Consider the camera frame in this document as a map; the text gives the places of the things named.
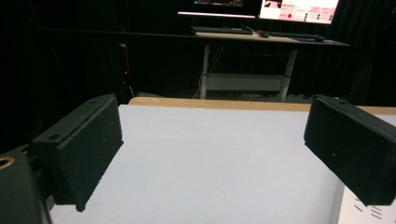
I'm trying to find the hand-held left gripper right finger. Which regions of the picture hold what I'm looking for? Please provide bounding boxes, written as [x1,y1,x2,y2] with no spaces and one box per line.
[304,94,396,207]

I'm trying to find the black keyboard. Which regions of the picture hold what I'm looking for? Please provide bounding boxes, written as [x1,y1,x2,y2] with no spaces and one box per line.
[268,31,325,41]
[190,25,254,35]

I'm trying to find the white paper with black lines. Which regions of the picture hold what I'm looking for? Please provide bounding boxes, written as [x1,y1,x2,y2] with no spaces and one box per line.
[337,185,396,224]

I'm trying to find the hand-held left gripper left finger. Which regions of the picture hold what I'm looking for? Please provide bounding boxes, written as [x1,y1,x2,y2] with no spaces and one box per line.
[28,93,124,213]

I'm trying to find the white-legged wooden desk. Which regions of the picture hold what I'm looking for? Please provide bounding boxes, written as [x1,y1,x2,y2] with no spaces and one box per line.
[194,31,351,103]

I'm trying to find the bright-screen computer monitor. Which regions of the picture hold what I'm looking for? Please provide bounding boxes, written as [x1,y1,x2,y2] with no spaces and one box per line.
[259,0,340,25]

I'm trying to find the dark computer monitor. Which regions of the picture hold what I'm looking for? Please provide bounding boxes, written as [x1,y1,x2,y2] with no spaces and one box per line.
[177,0,262,20]

